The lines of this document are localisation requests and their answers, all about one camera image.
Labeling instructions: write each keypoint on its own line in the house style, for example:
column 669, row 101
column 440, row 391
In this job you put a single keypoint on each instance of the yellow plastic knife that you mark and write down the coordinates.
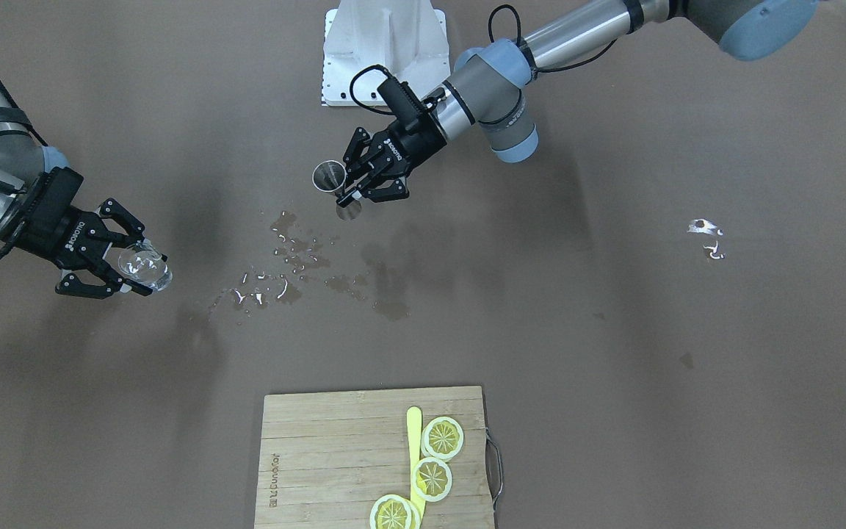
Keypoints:
column 414, row 429

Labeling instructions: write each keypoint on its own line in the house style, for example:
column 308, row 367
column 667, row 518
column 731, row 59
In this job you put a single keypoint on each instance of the lemon slice middle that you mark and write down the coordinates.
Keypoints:
column 431, row 479

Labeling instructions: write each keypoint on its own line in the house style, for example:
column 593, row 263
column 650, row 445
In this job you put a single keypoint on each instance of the bamboo cutting board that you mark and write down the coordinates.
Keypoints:
column 326, row 457

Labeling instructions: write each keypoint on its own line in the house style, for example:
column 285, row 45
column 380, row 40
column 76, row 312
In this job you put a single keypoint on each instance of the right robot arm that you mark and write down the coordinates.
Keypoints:
column 24, row 157

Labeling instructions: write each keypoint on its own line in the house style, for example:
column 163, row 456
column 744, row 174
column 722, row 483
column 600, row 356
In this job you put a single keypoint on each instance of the lemon slice lower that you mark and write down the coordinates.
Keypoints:
column 393, row 511

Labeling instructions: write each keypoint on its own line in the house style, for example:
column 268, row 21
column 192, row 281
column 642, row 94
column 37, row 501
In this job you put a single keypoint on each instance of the steel jigger shaker cup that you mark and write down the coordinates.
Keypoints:
column 329, row 177

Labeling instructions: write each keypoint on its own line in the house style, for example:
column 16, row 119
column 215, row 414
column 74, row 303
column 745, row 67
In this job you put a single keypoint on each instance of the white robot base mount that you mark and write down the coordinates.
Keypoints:
column 408, row 38

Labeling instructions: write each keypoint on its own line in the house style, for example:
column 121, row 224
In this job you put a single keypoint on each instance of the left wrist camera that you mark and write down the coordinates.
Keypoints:
column 401, row 101

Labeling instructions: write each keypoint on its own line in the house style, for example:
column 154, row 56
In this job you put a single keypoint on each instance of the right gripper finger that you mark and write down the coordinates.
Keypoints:
column 133, row 236
column 73, row 285

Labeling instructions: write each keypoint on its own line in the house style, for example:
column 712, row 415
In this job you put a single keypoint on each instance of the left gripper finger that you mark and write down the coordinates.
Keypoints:
column 389, row 190
column 364, row 157

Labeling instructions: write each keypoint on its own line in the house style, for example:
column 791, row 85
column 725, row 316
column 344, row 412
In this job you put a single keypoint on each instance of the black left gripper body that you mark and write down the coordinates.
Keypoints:
column 417, row 142

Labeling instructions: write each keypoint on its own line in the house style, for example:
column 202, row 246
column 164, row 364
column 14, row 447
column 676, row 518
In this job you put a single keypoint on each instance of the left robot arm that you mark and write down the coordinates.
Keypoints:
column 486, row 86

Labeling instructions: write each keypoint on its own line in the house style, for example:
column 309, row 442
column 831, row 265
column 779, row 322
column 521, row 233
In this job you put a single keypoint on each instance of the lemon slice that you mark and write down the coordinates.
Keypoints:
column 431, row 479
column 393, row 511
column 442, row 438

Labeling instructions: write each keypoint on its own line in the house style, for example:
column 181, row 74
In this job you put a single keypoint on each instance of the clear glass measuring cup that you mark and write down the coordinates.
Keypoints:
column 144, row 264

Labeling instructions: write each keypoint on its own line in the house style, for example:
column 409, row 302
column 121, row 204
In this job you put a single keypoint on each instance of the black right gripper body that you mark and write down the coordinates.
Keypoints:
column 62, row 229

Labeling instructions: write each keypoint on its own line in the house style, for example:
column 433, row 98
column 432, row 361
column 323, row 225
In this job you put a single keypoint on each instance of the lemon slice upper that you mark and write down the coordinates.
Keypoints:
column 442, row 438

